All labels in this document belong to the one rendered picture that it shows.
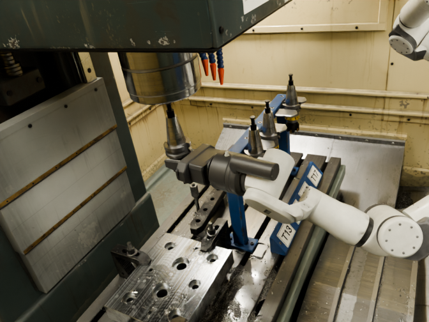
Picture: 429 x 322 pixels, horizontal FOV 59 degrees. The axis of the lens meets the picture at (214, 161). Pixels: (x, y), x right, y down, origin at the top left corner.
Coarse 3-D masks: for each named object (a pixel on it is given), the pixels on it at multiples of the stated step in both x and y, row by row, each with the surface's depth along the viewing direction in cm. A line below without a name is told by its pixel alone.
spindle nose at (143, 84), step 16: (128, 64) 73; (144, 64) 71; (160, 64) 71; (176, 64) 73; (192, 64) 75; (128, 80) 76; (144, 80) 73; (160, 80) 73; (176, 80) 74; (192, 80) 76; (144, 96) 75; (160, 96) 75; (176, 96) 75
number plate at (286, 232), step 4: (284, 224) 120; (288, 224) 121; (280, 228) 118; (284, 228) 119; (288, 228) 120; (292, 228) 121; (280, 232) 117; (284, 232) 118; (288, 232) 119; (292, 232) 120; (280, 236) 116; (284, 236) 117; (288, 236) 118; (292, 236) 120; (284, 240) 116; (288, 240) 117; (288, 244) 117
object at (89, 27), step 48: (0, 0) 73; (48, 0) 68; (96, 0) 63; (144, 0) 59; (192, 0) 55; (240, 0) 62; (0, 48) 81; (48, 48) 75; (96, 48) 69; (144, 48) 64; (192, 48) 60
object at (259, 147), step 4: (252, 132) 103; (256, 132) 103; (248, 136) 105; (252, 136) 104; (256, 136) 104; (248, 140) 105; (252, 140) 104; (256, 140) 104; (260, 140) 105; (248, 144) 106; (252, 144) 105; (256, 144) 105; (260, 144) 105; (248, 148) 106; (252, 148) 105; (256, 148) 105; (260, 148) 106; (248, 152) 107; (252, 152) 106; (256, 152) 105; (260, 152) 106
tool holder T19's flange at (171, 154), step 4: (188, 140) 89; (164, 144) 89; (184, 144) 88; (188, 144) 88; (164, 148) 89; (168, 148) 87; (172, 148) 87; (176, 148) 86; (180, 148) 86; (184, 148) 87; (188, 148) 89; (168, 152) 89; (172, 152) 87; (176, 152) 87; (180, 152) 87; (184, 152) 88; (168, 156) 88; (172, 156) 87; (176, 156) 87; (180, 156) 87; (184, 156) 88
